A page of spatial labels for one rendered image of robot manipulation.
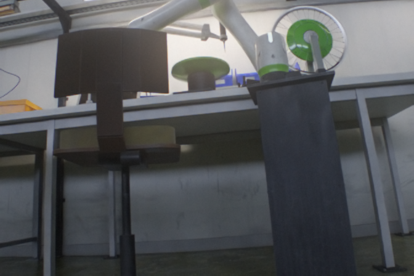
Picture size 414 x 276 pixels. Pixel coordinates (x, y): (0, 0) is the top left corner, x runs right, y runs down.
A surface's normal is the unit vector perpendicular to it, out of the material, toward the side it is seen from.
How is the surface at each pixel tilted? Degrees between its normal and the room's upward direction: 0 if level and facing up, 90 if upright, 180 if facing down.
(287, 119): 90
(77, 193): 90
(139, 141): 90
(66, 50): 90
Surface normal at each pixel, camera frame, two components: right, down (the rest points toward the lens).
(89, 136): 0.12, -0.24
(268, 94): -0.27, -0.20
